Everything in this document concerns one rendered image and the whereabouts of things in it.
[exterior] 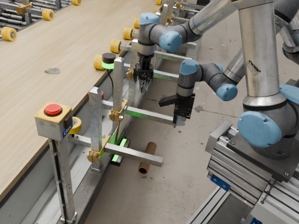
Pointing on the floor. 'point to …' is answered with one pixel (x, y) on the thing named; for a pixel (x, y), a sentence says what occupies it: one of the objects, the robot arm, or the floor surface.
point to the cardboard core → (143, 168)
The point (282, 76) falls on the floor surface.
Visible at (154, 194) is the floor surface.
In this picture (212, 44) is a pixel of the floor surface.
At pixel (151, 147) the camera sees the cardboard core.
